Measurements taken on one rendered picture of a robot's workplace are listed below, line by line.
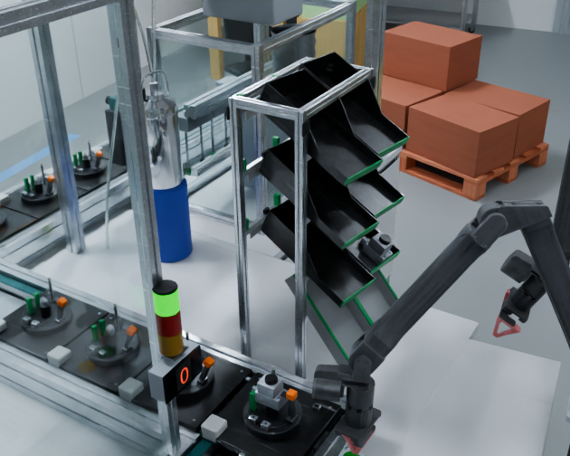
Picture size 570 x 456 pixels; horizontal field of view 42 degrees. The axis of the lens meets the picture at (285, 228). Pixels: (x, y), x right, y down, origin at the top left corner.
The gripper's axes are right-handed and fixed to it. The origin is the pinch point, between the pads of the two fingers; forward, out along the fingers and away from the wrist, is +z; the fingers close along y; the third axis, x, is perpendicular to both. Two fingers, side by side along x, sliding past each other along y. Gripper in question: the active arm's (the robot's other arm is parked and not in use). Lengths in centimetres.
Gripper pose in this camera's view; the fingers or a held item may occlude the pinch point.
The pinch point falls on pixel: (355, 450)
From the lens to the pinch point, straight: 171.9
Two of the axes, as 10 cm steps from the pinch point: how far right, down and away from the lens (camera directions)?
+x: 8.5, 2.8, -4.5
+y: -5.3, 4.2, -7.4
